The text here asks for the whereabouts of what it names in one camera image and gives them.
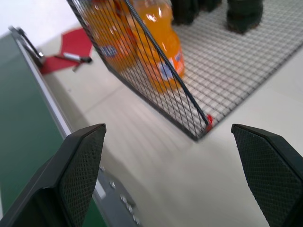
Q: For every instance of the black marker pen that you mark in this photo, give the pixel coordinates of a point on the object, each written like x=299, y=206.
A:
x=75, y=58

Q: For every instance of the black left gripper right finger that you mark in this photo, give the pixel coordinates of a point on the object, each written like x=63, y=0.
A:
x=267, y=175

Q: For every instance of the green conveyor belt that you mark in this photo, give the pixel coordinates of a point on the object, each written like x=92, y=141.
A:
x=21, y=123

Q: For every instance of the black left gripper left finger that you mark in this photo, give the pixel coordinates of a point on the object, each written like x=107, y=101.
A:
x=73, y=179

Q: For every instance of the red paper sheet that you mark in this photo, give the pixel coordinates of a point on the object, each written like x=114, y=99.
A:
x=71, y=47

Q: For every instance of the dark bottle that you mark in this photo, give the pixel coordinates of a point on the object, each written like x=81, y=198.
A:
x=185, y=11
x=243, y=14

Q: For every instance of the orange soda bottle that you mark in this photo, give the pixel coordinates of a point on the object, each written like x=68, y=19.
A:
x=163, y=52
x=111, y=35

